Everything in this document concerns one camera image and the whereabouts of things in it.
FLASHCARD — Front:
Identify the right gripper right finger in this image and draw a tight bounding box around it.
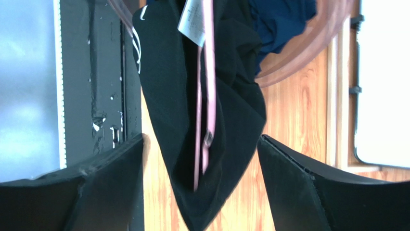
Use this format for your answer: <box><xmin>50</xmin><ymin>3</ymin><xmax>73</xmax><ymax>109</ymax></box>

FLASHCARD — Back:
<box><xmin>257</xmin><ymin>135</ymin><xmax>410</xmax><ymax>231</ymax></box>

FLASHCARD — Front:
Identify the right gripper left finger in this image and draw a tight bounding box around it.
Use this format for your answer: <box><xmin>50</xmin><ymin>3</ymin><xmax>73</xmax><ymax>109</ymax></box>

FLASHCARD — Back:
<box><xmin>0</xmin><ymin>134</ymin><xmax>144</xmax><ymax>231</ymax></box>

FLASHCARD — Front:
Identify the pink wire hanger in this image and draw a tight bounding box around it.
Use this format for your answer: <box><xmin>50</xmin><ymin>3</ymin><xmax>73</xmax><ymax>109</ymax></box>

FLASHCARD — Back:
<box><xmin>190</xmin><ymin>0</ymin><xmax>216</xmax><ymax>191</ymax></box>

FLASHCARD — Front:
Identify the black floral t-shirt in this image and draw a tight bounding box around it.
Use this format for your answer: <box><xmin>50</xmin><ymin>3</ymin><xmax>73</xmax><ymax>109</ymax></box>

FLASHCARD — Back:
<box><xmin>132</xmin><ymin>0</ymin><xmax>266</xmax><ymax>231</ymax></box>

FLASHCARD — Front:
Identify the transparent brown plastic basin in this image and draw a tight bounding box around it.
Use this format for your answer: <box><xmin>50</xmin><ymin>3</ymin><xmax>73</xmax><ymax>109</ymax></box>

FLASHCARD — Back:
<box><xmin>110</xmin><ymin>0</ymin><xmax>353</xmax><ymax>95</ymax></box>

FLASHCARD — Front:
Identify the navy blue garment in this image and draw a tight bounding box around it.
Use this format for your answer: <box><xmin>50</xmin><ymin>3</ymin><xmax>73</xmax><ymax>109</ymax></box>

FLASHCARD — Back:
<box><xmin>249</xmin><ymin>0</ymin><xmax>317</xmax><ymax>75</ymax></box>

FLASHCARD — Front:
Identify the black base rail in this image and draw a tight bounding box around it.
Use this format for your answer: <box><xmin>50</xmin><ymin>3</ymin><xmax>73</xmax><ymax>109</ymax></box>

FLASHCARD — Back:
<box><xmin>54</xmin><ymin>0</ymin><xmax>141</xmax><ymax>168</ymax></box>

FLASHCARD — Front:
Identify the wooden clothes rack frame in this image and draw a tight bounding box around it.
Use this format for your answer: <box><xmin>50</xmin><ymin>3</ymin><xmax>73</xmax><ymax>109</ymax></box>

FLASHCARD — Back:
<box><xmin>325</xmin><ymin>0</ymin><xmax>381</xmax><ymax>173</ymax></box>

